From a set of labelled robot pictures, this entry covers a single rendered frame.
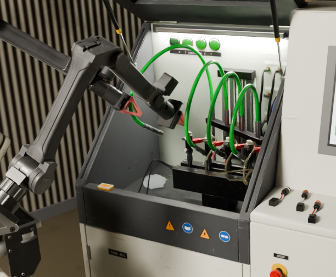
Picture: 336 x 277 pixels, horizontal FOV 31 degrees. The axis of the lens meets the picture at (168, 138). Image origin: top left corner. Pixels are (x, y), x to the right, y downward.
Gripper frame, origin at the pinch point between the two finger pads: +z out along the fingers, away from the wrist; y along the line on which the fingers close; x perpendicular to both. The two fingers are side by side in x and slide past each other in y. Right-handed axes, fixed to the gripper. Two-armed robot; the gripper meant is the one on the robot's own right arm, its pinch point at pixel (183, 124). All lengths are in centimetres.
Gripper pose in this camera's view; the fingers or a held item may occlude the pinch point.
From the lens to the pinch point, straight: 218.7
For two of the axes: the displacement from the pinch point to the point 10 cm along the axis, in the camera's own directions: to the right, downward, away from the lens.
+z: 5.6, 4.3, 7.1
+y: 4.4, -8.8, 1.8
